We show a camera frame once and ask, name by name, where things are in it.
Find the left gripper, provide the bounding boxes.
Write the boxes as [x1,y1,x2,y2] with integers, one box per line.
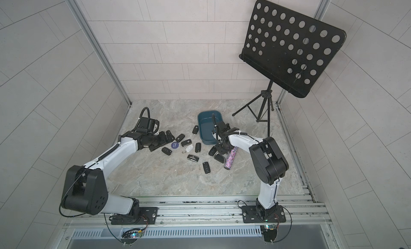
[147,129,177,151]

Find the black VW key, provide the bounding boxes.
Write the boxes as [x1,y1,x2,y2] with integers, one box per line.
[176,133,185,143]
[181,139,192,147]

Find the black silver-edged key fob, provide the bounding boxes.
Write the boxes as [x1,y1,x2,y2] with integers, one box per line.
[214,153,226,164]

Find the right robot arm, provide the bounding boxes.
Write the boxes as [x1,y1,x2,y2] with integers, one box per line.
[212,114,289,222]

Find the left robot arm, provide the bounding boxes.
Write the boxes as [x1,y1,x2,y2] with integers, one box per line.
[59,107,174,225]

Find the black flip key far left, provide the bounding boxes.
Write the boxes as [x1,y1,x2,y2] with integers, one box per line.
[162,147,172,156]

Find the teal plastic storage box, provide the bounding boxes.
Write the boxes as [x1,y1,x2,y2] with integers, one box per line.
[198,111,223,145]

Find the black key bottom front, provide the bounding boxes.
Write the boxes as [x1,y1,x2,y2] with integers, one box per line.
[202,162,211,174]

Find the black Bentley key fob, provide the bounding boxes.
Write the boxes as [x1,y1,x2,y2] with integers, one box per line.
[187,154,199,162]

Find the purple small blind chip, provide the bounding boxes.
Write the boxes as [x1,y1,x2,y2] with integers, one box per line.
[171,142,179,149]

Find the left circuit board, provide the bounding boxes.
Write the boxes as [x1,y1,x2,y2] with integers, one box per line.
[121,228,144,245]

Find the circuit board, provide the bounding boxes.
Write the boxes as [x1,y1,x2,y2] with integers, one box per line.
[121,228,144,245]
[260,224,278,243]

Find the black perforated music stand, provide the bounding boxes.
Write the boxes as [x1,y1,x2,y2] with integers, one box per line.
[232,0,347,137]

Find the right circuit board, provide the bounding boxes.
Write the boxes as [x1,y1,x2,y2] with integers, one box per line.
[260,224,278,243]

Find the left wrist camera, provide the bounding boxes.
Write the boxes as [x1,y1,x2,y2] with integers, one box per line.
[134,117,159,133]

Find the white key tag with ring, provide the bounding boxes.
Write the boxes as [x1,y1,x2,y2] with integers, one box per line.
[183,144,194,153]

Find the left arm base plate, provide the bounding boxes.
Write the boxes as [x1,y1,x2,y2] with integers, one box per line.
[109,207,158,225]

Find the aluminium rail frame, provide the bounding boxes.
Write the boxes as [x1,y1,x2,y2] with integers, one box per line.
[53,191,342,249]

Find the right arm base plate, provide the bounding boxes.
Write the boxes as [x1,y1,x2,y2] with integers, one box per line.
[240,204,286,223]

